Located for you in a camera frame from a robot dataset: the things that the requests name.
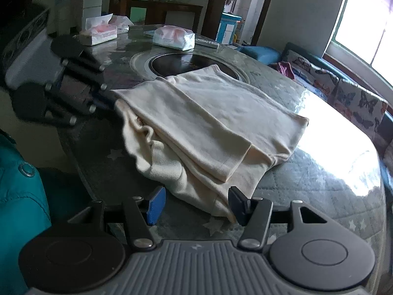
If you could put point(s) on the blue and white box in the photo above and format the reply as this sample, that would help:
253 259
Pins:
227 27

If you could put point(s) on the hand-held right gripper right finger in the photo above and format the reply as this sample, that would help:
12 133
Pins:
239 207

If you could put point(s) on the pink cloth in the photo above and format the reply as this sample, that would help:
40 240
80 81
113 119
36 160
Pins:
285 69

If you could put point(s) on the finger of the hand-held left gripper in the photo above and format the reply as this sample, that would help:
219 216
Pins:
76 103
87 64

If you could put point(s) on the teal padded jacket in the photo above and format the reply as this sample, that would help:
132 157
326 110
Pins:
18 215

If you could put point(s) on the blue cushion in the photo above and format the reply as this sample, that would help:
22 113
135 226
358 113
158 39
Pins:
261 54

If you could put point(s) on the open pink tissue pack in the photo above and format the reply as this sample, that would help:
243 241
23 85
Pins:
98 33

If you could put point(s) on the dark wooden side table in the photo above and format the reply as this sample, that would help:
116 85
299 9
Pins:
172 10

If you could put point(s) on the round built-in hotplate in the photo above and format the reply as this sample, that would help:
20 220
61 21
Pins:
178 63

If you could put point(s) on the white remote control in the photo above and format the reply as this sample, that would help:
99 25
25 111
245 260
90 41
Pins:
208 43

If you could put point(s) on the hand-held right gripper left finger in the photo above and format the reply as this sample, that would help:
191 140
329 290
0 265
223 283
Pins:
156 206

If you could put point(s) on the butterfly print sofa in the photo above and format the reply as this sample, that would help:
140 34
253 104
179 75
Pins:
353 98

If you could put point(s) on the window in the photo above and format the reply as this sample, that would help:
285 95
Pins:
367 18

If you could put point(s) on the cream knit garment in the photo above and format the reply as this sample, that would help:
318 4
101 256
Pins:
211 119

